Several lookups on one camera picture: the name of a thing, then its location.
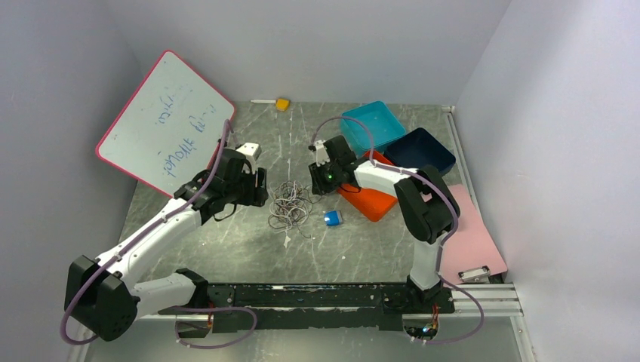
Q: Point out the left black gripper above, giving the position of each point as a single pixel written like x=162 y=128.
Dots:
x=256 y=194

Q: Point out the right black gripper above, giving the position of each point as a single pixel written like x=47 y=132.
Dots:
x=318 y=186

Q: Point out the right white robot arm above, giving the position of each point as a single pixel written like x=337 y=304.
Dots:
x=429 y=210

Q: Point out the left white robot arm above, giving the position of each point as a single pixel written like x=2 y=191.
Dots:
x=106 y=295

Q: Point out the blue white small block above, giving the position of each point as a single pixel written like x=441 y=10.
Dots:
x=333 y=218

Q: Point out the orange plastic box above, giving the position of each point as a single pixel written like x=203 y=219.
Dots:
x=372 y=204

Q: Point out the teal plastic box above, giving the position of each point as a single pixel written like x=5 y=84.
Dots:
x=379 y=120

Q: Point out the yellow small block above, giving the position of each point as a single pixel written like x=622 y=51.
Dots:
x=282 y=104

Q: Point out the navy plastic box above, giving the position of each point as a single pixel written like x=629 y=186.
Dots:
x=418 y=149

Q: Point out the pink-framed whiteboard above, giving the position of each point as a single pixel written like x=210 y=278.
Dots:
x=169 y=129

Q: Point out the pink mat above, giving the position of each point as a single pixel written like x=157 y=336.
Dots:
x=471 y=246

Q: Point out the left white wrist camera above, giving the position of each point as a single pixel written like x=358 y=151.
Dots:
x=252 y=151

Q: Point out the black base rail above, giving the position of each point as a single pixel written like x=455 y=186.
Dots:
x=384 y=306

